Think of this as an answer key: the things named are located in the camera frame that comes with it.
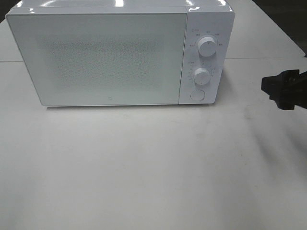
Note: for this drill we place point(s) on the white upper power knob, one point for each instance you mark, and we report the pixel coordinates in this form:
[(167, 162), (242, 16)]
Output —
[(207, 45)]

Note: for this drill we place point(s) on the white timer knob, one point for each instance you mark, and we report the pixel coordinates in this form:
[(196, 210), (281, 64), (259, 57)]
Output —
[(201, 76)]

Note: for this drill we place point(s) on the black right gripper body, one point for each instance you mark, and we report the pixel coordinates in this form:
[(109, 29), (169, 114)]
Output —
[(297, 88)]

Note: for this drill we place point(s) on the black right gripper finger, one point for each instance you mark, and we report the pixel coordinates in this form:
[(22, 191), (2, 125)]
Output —
[(276, 83), (282, 101)]

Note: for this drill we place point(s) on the white microwave oven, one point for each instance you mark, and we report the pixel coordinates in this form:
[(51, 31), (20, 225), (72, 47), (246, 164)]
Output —
[(203, 17)]

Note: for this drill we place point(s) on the white microwave door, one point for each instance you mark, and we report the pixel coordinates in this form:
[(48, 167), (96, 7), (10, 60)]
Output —
[(88, 60)]

